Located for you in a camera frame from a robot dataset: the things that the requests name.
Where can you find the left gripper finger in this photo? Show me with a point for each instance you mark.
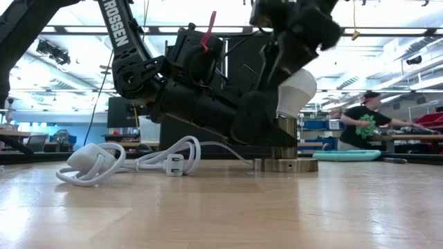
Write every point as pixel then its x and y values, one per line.
pixel 259 128

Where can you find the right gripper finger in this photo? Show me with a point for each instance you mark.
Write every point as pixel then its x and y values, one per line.
pixel 280 62

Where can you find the white lightbulb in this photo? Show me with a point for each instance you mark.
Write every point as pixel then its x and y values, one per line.
pixel 297 91

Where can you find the brass lamp socket base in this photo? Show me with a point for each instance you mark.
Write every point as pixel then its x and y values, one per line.
pixel 287 165

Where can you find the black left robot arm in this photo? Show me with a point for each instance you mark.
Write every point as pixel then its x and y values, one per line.
pixel 119 31

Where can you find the red zip tie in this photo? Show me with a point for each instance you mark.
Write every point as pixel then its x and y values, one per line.
pixel 209 31

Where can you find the black monitor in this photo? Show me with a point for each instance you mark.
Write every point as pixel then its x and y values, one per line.
pixel 119 112

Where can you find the turquoise calculator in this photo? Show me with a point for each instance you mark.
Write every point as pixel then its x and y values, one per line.
pixel 346 155

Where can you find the person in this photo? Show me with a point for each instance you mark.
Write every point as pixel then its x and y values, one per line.
pixel 360 112

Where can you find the black ceiling fixture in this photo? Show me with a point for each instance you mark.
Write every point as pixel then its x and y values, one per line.
pixel 414 60
pixel 55 52

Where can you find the black pen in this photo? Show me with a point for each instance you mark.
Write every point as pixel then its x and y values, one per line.
pixel 394 160

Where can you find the red storage bin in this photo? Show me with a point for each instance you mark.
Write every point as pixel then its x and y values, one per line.
pixel 431 121

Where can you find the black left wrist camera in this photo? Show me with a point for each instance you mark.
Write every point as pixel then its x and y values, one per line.
pixel 194 45

